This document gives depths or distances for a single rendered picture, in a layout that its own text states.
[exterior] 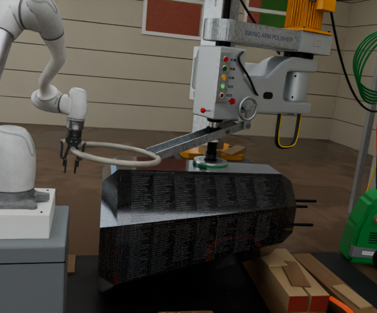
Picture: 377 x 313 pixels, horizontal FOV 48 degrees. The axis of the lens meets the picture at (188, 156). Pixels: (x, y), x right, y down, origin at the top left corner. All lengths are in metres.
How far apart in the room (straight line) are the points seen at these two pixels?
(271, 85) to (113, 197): 1.21
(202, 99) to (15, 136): 1.31
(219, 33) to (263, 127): 7.00
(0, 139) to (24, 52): 7.01
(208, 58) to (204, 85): 0.16
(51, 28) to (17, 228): 0.81
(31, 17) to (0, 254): 0.91
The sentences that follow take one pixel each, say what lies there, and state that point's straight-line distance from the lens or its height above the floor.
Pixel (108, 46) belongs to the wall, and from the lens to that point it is 8.46.
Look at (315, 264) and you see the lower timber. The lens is 3.20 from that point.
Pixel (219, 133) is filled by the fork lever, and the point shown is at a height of 1.03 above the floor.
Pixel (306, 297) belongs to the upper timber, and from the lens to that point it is 2.52.
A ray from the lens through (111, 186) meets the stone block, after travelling 2.34.
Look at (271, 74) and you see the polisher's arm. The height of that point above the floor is 1.41.
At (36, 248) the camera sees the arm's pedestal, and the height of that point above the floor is 0.79.
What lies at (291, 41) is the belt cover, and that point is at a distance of 2.81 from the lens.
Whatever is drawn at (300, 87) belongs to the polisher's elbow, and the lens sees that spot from 2.95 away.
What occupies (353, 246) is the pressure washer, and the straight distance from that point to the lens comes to 3.61.
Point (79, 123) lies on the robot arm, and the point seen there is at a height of 1.08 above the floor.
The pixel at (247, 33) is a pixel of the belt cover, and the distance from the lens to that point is 2.56.
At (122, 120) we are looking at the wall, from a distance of 8.58.
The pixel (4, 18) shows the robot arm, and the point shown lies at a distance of 1.85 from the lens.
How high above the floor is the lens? 1.44
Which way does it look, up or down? 13 degrees down
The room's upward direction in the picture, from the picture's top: 5 degrees clockwise
